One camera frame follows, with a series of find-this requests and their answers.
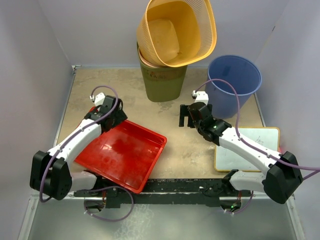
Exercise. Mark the red plastic tray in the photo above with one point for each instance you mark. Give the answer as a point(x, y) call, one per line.
point(125, 155)

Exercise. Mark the blue plastic bucket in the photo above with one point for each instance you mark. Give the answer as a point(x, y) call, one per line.
point(235, 79)

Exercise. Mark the small whiteboard with orange frame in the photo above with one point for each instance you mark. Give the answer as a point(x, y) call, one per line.
point(247, 151)

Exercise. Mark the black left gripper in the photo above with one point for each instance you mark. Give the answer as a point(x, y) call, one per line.
point(120, 117)

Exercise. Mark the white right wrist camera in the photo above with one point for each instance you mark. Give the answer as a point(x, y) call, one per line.
point(200, 97)

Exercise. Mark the pink inner bin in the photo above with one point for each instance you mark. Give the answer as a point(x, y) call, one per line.
point(151, 65)

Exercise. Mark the olive green ribbed bin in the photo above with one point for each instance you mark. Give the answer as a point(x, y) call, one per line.
point(162, 84)

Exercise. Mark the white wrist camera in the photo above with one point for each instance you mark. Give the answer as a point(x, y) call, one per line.
point(200, 97)
point(98, 99)

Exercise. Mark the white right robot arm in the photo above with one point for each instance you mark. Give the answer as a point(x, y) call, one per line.
point(278, 175)

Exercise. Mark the yellow ribbed waste basket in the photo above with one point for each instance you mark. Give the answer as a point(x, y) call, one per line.
point(176, 33)

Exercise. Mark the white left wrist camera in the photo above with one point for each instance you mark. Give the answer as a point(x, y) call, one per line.
point(98, 99)

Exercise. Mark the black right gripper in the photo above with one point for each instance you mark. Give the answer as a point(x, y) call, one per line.
point(184, 112)

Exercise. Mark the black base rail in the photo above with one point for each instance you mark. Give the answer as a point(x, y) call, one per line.
point(179, 191)

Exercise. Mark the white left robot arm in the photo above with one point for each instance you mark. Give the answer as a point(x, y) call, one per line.
point(50, 170)

